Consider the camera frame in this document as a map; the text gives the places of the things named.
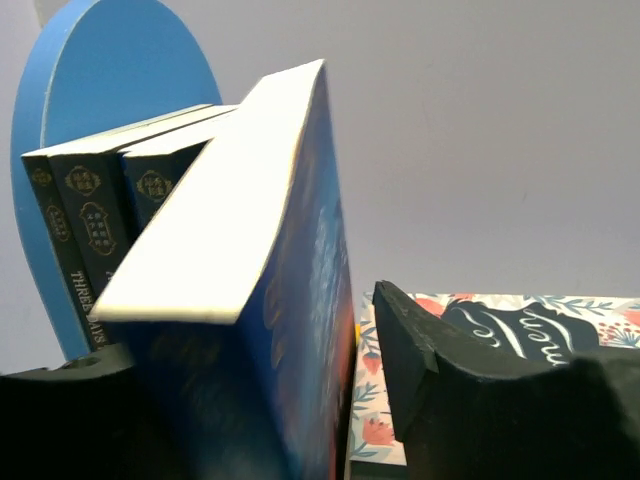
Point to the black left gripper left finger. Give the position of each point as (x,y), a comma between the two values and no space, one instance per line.
(78,421)

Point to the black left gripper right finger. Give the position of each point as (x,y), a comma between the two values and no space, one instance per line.
(500,410)

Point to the sunset cover book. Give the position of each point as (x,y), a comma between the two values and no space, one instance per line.
(235,301)

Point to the A Tale of Two Cities book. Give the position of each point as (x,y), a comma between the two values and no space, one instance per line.
(90,177)

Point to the Three Days to See book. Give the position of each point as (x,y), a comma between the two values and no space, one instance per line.
(65,245)

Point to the Nineteen Eighty-Four book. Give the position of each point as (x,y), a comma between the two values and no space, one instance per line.
(154,166)

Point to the Little Women book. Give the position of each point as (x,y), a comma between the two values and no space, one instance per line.
(450,350)

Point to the blue and yellow bookshelf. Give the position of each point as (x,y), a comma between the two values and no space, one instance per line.
(96,65)

